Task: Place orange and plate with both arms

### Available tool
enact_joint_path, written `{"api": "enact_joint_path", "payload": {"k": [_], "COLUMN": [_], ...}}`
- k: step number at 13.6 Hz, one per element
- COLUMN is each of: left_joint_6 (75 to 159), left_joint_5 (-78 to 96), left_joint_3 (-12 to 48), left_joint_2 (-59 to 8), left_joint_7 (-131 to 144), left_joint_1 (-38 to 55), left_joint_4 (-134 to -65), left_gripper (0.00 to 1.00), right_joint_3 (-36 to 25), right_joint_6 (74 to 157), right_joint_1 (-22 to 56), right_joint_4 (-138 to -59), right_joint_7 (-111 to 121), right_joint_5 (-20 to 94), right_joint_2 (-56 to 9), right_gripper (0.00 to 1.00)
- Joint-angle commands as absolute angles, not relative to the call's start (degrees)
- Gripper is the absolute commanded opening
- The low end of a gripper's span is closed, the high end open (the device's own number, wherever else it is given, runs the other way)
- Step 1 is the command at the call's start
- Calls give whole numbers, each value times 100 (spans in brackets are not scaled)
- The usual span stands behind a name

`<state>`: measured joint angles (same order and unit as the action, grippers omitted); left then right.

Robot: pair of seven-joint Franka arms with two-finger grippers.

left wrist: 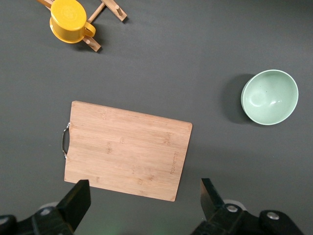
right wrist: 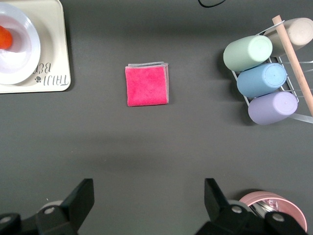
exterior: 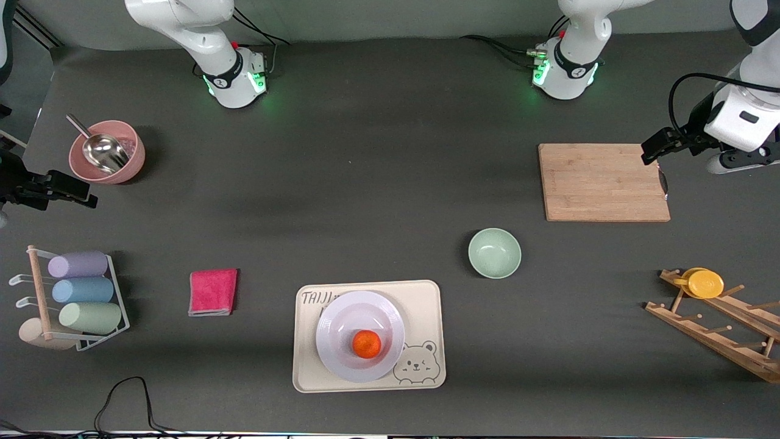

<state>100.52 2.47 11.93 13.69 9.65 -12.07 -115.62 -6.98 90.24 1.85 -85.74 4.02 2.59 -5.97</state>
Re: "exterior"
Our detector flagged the metal scoop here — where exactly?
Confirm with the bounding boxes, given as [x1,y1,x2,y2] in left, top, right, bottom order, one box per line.
[66,113,130,174]

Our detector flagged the yellow cup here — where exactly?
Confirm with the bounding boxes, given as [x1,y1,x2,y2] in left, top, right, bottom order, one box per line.
[673,267,725,299]

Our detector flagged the green cup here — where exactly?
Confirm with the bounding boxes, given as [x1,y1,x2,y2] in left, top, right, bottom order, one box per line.
[58,302,123,335]

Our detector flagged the blue cup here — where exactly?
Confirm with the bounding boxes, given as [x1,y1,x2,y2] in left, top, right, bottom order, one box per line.
[51,277,115,305]

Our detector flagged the black arm base cables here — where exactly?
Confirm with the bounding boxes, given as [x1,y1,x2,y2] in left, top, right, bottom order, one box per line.
[460,15,570,71]
[230,9,291,77]

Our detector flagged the beige cup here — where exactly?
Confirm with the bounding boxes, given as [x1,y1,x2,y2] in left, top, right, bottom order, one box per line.
[18,318,77,351]

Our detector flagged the cream bear print tray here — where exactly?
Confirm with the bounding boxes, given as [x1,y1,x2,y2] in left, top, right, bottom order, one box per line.
[292,280,447,393]

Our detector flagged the white round plate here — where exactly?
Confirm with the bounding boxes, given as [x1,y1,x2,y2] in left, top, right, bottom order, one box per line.
[315,290,406,384]

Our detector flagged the pink bowl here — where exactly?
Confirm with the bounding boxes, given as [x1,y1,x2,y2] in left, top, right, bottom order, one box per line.
[69,120,146,185]

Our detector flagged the pale green bowl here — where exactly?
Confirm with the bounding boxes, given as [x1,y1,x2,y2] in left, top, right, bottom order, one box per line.
[468,227,522,280]

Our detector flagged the orange fruit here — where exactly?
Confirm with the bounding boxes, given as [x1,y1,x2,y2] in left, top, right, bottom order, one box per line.
[352,330,383,360]

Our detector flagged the pink folded cloth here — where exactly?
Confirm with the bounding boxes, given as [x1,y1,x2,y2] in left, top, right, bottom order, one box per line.
[188,268,239,317]

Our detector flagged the wooden cutting board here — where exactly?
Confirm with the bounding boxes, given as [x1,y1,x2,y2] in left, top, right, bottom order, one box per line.
[538,143,672,223]

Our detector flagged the purple cup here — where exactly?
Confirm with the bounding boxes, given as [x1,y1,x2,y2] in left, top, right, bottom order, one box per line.
[48,251,109,279]

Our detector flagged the white wire cup rack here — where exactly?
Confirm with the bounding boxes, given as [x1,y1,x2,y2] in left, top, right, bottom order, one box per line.
[9,245,131,352]

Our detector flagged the wooden peg mug rack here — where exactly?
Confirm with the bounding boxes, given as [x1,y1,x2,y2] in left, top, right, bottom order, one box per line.
[645,269,780,385]

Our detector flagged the black floor cable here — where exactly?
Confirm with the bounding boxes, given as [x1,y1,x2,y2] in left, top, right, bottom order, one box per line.
[0,376,244,439]

